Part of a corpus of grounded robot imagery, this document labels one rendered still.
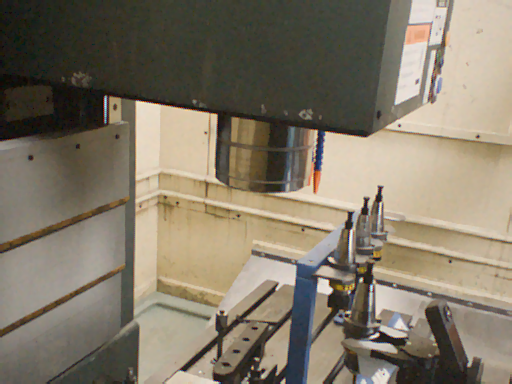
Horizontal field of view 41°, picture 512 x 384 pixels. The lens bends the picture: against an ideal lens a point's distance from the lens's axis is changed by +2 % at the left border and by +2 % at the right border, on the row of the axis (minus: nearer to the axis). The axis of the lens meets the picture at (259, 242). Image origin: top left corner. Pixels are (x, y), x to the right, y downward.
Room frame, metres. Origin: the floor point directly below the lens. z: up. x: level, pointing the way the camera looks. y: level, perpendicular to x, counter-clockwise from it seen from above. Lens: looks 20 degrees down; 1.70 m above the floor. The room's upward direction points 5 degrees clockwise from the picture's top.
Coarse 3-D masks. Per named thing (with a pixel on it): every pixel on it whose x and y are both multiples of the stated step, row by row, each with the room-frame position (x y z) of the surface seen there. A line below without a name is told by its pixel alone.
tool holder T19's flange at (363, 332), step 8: (344, 320) 1.00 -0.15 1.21; (376, 320) 1.00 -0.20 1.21; (344, 328) 1.00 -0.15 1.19; (352, 328) 0.98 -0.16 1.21; (360, 328) 0.98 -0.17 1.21; (368, 328) 0.98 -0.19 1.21; (376, 328) 0.98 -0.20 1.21; (352, 336) 0.98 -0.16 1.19; (360, 336) 0.98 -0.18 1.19; (368, 336) 0.98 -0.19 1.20; (376, 336) 0.99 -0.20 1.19
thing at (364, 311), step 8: (360, 280) 1.01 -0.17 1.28; (360, 288) 1.00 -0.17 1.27; (368, 288) 0.99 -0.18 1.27; (360, 296) 1.00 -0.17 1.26; (368, 296) 0.99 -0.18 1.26; (360, 304) 0.99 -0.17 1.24; (368, 304) 0.99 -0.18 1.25; (352, 312) 1.00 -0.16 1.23; (360, 312) 0.99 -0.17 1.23; (368, 312) 0.99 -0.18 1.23; (376, 312) 1.00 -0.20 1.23; (352, 320) 1.00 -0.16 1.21; (360, 320) 0.99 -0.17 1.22; (368, 320) 0.99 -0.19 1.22
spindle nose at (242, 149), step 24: (216, 120) 1.07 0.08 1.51; (240, 120) 1.02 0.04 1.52; (216, 144) 1.06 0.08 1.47; (240, 144) 1.02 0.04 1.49; (264, 144) 1.01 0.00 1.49; (288, 144) 1.01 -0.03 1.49; (312, 144) 1.07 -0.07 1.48; (216, 168) 1.05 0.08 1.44; (240, 168) 1.01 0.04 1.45; (264, 168) 1.01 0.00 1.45; (288, 168) 1.02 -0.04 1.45; (264, 192) 1.01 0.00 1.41; (288, 192) 1.03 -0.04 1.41
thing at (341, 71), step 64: (0, 0) 1.13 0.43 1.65; (64, 0) 1.08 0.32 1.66; (128, 0) 1.04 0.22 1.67; (192, 0) 1.00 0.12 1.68; (256, 0) 0.96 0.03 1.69; (320, 0) 0.93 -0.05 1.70; (384, 0) 0.90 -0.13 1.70; (448, 0) 1.25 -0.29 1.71; (0, 64) 1.13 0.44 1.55; (64, 64) 1.08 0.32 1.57; (128, 64) 1.04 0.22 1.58; (192, 64) 1.00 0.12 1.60; (256, 64) 0.96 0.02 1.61; (320, 64) 0.92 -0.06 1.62; (384, 64) 0.91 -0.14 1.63; (320, 128) 0.92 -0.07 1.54
